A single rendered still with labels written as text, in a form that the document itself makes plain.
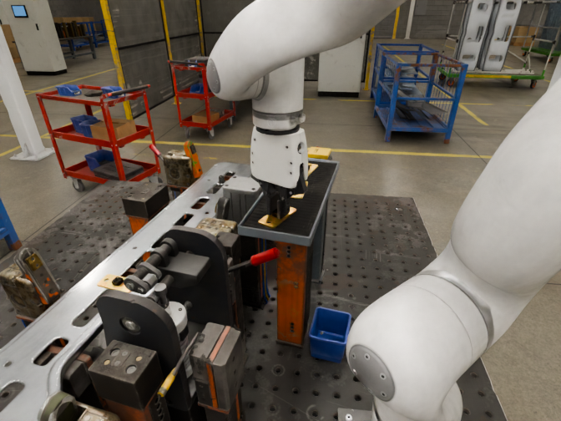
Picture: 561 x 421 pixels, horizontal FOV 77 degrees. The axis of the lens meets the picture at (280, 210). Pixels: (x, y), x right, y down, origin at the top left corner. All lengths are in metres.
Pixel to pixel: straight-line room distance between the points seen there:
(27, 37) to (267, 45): 10.89
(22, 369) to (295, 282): 0.55
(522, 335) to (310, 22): 2.13
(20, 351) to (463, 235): 0.72
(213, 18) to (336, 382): 7.75
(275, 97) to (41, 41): 10.61
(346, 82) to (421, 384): 6.89
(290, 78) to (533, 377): 1.91
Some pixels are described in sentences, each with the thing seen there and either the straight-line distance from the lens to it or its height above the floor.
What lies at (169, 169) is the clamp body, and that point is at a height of 1.01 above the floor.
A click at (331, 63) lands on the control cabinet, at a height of 0.61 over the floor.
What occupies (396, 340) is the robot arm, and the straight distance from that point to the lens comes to 0.41.
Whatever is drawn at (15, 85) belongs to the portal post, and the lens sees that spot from 4.87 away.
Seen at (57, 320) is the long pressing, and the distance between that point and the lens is 0.82.
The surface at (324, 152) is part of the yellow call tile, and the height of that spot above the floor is 1.16.
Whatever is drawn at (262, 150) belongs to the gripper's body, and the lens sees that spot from 0.62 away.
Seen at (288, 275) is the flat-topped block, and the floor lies 0.95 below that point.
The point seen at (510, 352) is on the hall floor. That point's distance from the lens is 2.25.
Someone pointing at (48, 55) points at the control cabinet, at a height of 0.48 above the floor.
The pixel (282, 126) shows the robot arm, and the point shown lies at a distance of 0.57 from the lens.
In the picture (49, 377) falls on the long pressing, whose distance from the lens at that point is 0.72.
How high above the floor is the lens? 1.51
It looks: 30 degrees down
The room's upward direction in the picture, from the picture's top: straight up
